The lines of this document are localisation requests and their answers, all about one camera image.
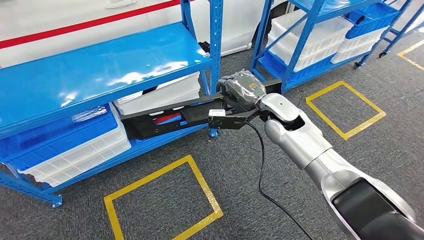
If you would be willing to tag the blue plastic crate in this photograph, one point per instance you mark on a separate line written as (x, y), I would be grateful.
(308, 73)
(374, 23)
(49, 142)

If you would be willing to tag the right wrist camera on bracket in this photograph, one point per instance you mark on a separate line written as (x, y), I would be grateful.
(217, 113)

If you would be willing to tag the blue metal shelf rack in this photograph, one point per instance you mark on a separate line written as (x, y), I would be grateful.
(99, 66)
(299, 49)
(397, 33)

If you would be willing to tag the black ribbed part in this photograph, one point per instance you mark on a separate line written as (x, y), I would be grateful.
(204, 47)

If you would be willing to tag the black plastic plate frame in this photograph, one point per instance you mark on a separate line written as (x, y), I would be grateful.
(142, 127)

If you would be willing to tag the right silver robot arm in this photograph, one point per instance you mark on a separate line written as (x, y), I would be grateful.
(298, 139)

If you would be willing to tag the red flat item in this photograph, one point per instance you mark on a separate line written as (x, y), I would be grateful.
(165, 118)

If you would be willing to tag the white car with red stripe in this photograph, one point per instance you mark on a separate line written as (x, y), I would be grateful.
(49, 16)

